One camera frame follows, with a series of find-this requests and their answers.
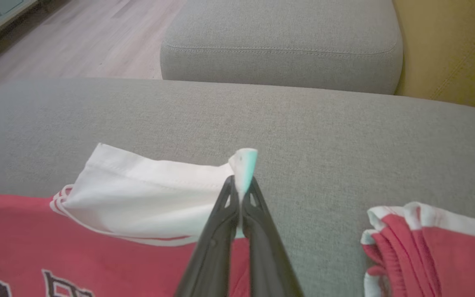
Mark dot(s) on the yellow sofa cushion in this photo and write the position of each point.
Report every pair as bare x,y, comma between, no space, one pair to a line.
447,45

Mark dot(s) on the red shirt with white sleeves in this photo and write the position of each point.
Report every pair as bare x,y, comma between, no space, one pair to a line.
138,198

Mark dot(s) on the grey fabric sofa cushion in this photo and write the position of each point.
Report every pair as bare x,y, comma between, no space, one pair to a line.
283,37

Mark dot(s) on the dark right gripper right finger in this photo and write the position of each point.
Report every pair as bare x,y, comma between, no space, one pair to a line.
268,268

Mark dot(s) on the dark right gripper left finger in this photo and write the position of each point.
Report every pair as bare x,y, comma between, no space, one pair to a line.
212,268

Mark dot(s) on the red shorts with white trim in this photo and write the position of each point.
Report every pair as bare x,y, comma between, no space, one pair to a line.
447,260

